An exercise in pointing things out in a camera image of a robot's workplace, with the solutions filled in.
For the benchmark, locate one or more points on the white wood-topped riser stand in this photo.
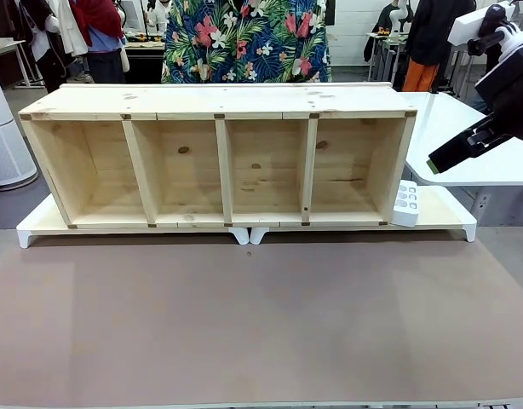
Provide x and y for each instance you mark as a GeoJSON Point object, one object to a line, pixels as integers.
{"type": "Point", "coordinates": [440, 213]}
{"type": "Point", "coordinates": [44, 219]}

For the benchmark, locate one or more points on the person in floral shirt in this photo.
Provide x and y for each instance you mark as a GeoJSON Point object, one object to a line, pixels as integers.
{"type": "Point", "coordinates": [244, 42]}

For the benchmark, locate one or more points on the white air purifier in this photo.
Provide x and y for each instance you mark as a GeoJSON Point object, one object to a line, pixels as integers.
{"type": "Point", "coordinates": [6, 140]}

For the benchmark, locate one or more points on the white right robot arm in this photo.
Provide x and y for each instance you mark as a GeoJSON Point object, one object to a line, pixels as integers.
{"type": "Point", "coordinates": [470, 21]}

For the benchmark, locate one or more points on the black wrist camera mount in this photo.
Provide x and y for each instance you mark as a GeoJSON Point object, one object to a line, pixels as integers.
{"type": "Point", "coordinates": [491, 39]}

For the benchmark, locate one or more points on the white power strip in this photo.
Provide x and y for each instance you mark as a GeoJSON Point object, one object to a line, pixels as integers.
{"type": "Point", "coordinates": [406, 204]}

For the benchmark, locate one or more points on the black background table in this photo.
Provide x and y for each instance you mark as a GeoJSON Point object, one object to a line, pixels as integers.
{"type": "Point", "coordinates": [146, 59]}

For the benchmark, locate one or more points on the white side table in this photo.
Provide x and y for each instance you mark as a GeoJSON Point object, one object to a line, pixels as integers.
{"type": "Point", "coordinates": [453, 128]}

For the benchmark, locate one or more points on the pine wooden shelf box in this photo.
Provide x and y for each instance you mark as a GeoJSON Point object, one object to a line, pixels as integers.
{"type": "Point", "coordinates": [202, 102]}

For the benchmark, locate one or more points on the grey background desk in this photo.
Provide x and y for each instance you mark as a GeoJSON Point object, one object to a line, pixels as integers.
{"type": "Point", "coordinates": [10, 47]}

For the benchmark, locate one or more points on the person in orange trousers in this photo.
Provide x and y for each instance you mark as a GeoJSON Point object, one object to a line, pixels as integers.
{"type": "Point", "coordinates": [427, 47]}

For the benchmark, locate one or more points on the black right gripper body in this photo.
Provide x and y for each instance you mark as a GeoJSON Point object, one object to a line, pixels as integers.
{"type": "Point", "coordinates": [506, 98]}

